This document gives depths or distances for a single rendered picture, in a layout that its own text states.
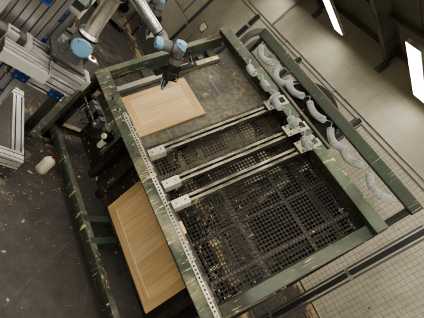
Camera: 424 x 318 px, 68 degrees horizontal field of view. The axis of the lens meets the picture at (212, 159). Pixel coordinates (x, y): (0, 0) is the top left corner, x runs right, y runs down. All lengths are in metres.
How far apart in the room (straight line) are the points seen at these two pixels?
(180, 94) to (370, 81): 5.55
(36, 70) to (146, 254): 1.43
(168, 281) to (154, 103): 1.38
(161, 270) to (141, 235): 0.31
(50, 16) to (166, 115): 1.02
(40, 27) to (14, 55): 0.33
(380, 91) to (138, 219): 6.04
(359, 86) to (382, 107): 0.72
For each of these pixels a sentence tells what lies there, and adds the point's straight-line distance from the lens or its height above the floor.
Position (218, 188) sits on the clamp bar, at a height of 1.20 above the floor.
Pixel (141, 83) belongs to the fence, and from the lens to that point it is 2.82.
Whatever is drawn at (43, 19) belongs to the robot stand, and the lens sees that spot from 2.32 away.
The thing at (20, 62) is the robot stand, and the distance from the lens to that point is 2.10.
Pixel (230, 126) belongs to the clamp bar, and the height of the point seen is 1.46.
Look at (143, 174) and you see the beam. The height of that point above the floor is 0.84.
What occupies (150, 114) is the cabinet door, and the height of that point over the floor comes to 1.02.
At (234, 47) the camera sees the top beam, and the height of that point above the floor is 1.84.
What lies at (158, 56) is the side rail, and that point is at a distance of 3.03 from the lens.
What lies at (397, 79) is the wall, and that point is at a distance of 7.61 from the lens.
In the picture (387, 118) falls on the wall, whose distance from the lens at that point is 7.20.
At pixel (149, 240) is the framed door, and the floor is 0.51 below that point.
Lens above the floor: 1.90
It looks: 16 degrees down
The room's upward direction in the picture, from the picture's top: 52 degrees clockwise
